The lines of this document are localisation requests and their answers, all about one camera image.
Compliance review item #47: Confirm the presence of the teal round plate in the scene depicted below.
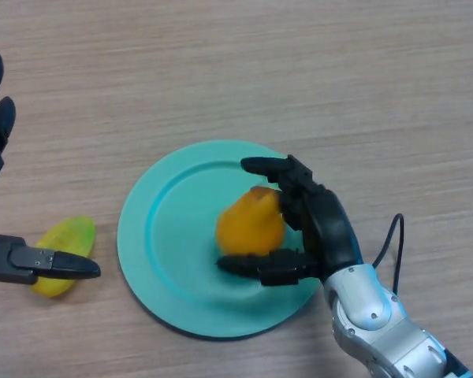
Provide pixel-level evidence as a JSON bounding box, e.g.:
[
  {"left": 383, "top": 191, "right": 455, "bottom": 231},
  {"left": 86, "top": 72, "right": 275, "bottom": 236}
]
[{"left": 117, "top": 139, "right": 328, "bottom": 340}]

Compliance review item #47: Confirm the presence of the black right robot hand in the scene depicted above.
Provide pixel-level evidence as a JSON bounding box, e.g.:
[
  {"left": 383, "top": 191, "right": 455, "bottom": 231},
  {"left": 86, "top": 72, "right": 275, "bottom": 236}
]
[{"left": 216, "top": 154, "right": 366, "bottom": 287}]

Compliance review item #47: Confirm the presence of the yellow orange pear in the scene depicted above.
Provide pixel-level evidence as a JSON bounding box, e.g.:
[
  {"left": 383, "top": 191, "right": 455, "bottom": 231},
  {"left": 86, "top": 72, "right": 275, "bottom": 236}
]
[{"left": 215, "top": 187, "right": 288, "bottom": 255}]

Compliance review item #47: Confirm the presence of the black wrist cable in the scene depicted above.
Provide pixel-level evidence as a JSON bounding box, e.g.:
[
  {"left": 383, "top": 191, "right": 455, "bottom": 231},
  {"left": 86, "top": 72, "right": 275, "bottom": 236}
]
[{"left": 372, "top": 213, "right": 405, "bottom": 295}]

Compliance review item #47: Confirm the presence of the yellow green starfruit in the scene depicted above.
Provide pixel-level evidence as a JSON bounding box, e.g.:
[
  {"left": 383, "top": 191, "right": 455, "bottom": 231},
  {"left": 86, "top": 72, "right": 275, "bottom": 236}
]
[{"left": 31, "top": 216, "right": 97, "bottom": 298}]

